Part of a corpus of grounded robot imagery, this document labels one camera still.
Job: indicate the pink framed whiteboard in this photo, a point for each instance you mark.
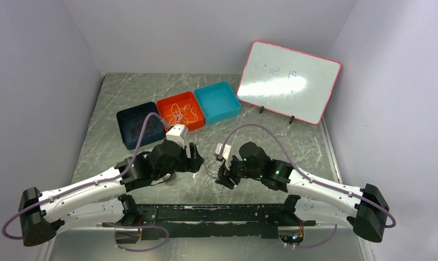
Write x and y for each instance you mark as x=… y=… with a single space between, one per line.
x=289 y=82

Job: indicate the teal square tray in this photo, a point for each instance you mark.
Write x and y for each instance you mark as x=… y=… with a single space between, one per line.
x=217 y=102

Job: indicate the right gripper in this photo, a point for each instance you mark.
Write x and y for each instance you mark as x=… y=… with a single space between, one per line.
x=224 y=174

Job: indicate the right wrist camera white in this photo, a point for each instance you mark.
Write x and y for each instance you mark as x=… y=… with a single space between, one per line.
x=222 y=154

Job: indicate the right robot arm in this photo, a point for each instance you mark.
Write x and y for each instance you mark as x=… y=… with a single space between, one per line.
x=310 y=198

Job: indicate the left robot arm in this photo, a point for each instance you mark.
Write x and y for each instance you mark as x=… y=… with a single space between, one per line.
x=46 y=213

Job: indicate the orange square tray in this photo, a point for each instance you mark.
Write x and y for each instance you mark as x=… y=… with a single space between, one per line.
x=181 y=109

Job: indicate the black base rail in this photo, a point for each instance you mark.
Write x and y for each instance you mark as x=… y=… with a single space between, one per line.
x=217 y=220

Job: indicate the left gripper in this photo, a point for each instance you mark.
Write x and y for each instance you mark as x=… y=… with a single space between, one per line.
x=192 y=163

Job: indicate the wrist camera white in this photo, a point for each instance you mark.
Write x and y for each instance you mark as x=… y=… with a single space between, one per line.
x=222 y=154
x=177 y=134

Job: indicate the dark navy square tray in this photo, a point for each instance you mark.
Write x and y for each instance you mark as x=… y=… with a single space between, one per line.
x=130 y=122

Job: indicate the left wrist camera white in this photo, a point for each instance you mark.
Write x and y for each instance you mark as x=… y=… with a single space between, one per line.
x=177 y=134

